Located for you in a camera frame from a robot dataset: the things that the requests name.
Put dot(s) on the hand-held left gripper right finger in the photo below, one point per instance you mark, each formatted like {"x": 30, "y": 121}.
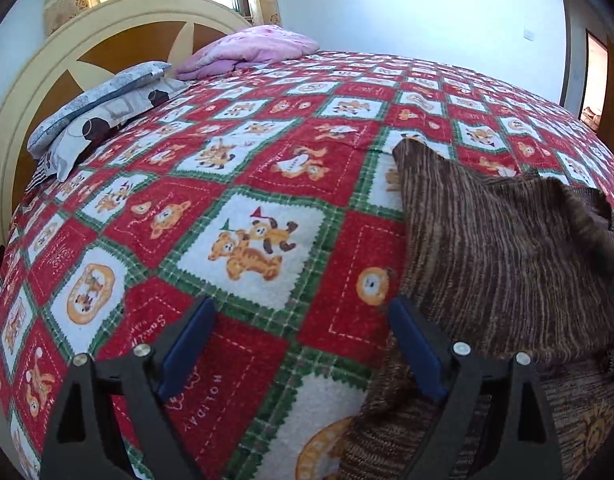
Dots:
{"x": 417, "y": 350}

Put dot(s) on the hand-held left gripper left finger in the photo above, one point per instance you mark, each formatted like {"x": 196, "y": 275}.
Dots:
{"x": 187, "y": 350}

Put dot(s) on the brown striped knit garment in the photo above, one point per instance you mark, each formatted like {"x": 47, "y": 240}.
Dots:
{"x": 487, "y": 240}

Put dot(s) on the red printed bear blanket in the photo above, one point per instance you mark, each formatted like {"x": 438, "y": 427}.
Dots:
{"x": 267, "y": 160}

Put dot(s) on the pillow with dark circles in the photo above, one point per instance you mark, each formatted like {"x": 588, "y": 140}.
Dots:
{"x": 87, "y": 132}

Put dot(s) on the grey patterned pillow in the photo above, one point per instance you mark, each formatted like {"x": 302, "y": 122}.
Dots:
{"x": 97, "y": 95}

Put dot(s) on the pink pillow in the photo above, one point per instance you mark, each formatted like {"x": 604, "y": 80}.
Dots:
{"x": 252, "y": 47}

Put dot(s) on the cream and wood headboard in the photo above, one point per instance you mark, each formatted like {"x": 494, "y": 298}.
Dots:
{"x": 17, "y": 90}

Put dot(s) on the wooden door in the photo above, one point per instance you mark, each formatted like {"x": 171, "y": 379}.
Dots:
{"x": 594, "y": 75}

